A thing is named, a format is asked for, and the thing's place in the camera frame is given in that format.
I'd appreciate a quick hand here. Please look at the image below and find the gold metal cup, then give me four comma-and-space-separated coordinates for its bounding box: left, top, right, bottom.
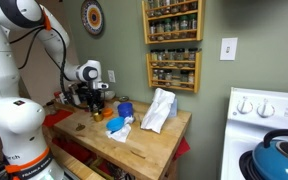
93, 113, 104, 122

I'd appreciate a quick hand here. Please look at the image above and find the blue plastic bowl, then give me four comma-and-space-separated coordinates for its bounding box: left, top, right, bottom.
106, 117, 124, 131

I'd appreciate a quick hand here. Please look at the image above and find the lower wooden spice rack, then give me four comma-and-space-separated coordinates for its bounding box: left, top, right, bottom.
146, 51, 202, 93

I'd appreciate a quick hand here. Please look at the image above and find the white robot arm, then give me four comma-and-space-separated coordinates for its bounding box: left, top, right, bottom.
0, 0, 108, 180

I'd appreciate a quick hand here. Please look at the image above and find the wooden butcher block table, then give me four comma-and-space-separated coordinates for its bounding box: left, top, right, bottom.
43, 101, 192, 180

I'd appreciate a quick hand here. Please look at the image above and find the upper wooden spice rack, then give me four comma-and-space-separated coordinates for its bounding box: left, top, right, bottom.
142, 0, 205, 44

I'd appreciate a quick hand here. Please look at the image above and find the blue plastic cup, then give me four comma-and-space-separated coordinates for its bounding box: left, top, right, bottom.
117, 102, 133, 118

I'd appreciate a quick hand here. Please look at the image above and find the wooden spice rack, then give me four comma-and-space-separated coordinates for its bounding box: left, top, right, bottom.
146, 51, 202, 93
142, 0, 205, 44

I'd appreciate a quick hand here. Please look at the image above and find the white wall outlet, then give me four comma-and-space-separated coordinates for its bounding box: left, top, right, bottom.
108, 70, 116, 83

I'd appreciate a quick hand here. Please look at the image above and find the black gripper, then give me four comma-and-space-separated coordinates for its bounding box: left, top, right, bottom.
77, 83, 104, 114

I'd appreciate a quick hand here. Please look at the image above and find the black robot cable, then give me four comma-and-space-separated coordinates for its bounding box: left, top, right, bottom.
8, 26, 88, 110

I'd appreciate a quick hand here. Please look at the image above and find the red silicone mat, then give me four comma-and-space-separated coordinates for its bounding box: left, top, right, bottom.
43, 110, 72, 127

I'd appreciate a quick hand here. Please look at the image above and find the teal kettle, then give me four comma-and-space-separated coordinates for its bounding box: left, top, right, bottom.
239, 129, 288, 180

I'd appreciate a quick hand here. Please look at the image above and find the small orange cup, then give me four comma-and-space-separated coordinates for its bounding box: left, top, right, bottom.
102, 108, 113, 117

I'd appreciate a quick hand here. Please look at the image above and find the white stove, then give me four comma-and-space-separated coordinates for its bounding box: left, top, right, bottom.
220, 88, 288, 180

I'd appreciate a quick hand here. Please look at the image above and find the crumpled white paper towel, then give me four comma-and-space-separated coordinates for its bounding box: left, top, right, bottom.
106, 116, 134, 143

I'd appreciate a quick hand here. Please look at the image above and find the white light switch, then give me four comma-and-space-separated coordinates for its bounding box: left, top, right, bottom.
220, 37, 238, 61

